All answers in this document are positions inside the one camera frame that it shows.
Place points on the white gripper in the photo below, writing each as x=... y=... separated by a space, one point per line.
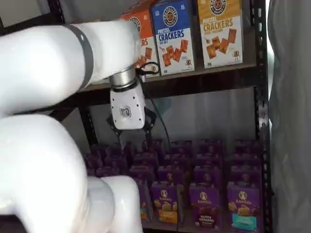
x=127 y=109

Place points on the white fabric curtain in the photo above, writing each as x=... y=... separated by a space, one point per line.
x=289 y=121

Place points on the orange cheddar pretzel crackers box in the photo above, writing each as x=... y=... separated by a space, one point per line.
x=145 y=29

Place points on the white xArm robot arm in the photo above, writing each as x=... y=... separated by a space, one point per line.
x=36 y=72

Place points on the Annie's box with orange patch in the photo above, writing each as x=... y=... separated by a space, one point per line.
x=164 y=201
x=181 y=145
x=175 y=159
x=170 y=173

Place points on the Annie's box with green patch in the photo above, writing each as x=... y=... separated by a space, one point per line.
x=145 y=159
x=142 y=172
x=145 y=194

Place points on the blue pretzel crackers box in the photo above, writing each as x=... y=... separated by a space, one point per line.
x=173 y=36

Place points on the black metal shelf frame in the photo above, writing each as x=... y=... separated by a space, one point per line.
x=261 y=72

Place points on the brown wooden shelf board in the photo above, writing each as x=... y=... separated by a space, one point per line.
x=218 y=71

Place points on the Annie's box with brown patch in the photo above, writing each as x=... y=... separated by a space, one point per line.
x=207 y=174
x=205 y=201
x=210 y=159
x=210 y=145

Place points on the yellow pretzel crackers box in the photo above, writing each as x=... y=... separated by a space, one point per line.
x=218 y=24

